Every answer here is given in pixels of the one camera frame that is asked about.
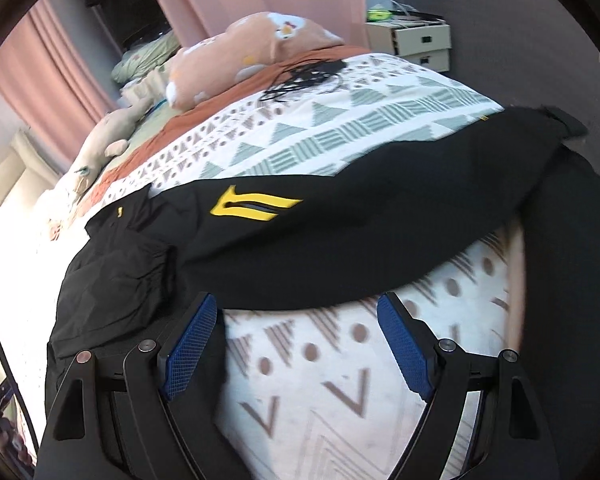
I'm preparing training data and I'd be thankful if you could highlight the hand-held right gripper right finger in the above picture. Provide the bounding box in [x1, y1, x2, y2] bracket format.
[375, 291, 561, 480]

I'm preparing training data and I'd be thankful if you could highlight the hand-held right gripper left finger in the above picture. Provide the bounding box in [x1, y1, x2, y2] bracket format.
[35, 291, 226, 480]

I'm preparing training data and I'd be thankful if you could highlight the black jacket with yellow logo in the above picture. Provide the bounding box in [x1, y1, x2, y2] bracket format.
[44, 104, 600, 480]

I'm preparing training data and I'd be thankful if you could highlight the beige plush toy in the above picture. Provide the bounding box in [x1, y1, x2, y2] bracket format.
[72, 95, 153, 196]

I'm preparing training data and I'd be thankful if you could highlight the white patterned blanket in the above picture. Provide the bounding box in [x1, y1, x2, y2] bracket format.
[40, 52, 528, 480]

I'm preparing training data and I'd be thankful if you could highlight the orange printed pillow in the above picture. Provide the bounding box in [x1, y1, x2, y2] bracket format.
[166, 11, 346, 111]

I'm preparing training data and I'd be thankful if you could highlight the white drawer nightstand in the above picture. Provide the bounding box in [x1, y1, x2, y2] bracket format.
[365, 19, 453, 74]

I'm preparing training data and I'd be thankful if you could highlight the black hanging garment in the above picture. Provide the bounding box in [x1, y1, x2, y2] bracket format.
[84, 0, 175, 47]

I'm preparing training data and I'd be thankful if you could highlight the black cable bundle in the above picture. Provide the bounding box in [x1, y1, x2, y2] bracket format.
[259, 59, 347, 104]

